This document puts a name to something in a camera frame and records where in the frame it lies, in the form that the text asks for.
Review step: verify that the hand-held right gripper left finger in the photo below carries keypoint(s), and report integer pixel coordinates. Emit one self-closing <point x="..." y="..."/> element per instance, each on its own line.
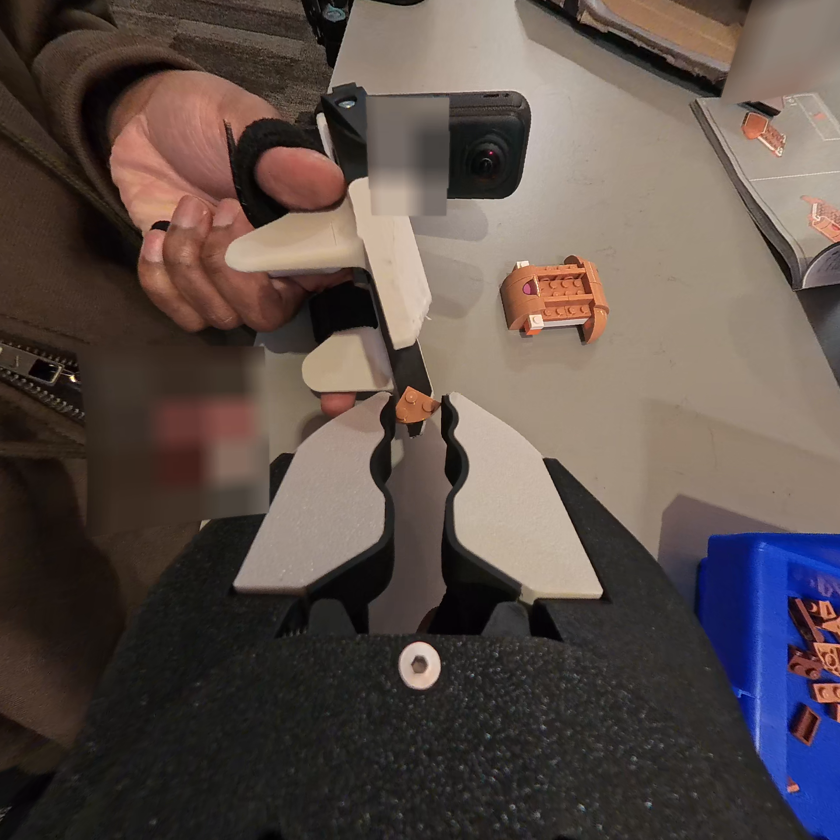
<point x="315" y="518"/>

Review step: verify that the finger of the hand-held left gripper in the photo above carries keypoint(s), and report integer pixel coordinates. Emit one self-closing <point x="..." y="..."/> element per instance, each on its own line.
<point x="394" y="282"/>

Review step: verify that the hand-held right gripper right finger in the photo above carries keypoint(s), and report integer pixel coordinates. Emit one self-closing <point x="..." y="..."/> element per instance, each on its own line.
<point x="518" y="525"/>

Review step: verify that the brown quarter round lego plate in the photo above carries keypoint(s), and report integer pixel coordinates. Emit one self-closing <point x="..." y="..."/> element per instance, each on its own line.
<point x="413" y="407"/>

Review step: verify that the brown lego face piece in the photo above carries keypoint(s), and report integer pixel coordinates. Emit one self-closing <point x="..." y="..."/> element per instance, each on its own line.
<point x="528" y="287"/>

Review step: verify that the brown lego assembly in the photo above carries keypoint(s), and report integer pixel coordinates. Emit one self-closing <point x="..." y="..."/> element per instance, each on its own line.
<point x="558" y="295"/>

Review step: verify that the blue plastic bin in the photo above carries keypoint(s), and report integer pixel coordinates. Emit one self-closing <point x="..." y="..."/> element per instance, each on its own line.
<point x="741" y="623"/>

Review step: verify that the pile of brown lego pieces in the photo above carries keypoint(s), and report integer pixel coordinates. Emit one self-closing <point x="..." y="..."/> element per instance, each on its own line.
<point x="814" y="656"/>

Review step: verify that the person's left forearm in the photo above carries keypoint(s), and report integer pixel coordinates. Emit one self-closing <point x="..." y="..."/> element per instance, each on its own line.
<point x="98" y="59"/>

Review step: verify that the lego instruction booklet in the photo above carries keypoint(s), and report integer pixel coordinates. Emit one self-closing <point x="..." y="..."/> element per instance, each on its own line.
<point x="754" y="164"/>

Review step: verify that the person's left hand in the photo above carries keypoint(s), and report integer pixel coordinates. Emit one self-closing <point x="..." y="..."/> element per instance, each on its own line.
<point x="170" y="144"/>

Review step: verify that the open cardboard box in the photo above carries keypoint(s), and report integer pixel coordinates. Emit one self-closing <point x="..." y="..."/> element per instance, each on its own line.
<point x="656" y="26"/>

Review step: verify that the person's brown jacket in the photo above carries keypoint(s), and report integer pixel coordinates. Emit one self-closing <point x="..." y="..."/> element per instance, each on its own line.
<point x="39" y="262"/>

